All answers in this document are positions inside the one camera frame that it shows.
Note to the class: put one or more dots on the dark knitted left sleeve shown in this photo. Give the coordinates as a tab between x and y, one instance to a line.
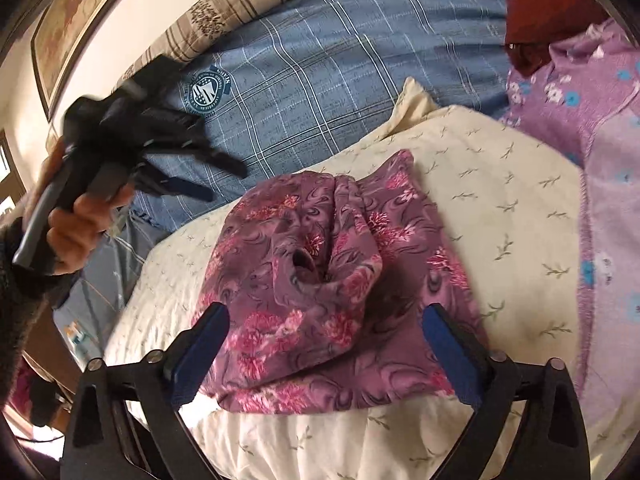
24	295

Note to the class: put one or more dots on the blue plaid bed sheet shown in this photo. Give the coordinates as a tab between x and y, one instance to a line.
281	93

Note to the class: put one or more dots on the person's left hand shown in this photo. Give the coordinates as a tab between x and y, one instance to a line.
73	235

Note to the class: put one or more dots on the framed wall picture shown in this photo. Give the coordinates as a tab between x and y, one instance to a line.
59	40

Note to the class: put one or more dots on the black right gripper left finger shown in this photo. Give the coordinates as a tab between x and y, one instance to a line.
167	379

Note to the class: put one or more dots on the lilac floral blanket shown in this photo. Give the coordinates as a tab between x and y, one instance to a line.
585	104

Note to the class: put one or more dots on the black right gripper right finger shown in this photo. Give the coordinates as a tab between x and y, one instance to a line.
486	384

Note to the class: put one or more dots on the dark red cloth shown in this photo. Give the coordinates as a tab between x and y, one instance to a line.
532	25

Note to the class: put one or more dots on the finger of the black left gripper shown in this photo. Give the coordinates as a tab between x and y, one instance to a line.
199	148
149	179

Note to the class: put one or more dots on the purple pink floral garment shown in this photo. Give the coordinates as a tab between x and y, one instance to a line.
326	279

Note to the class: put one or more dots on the brown striped pillow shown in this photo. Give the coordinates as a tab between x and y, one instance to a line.
197	29

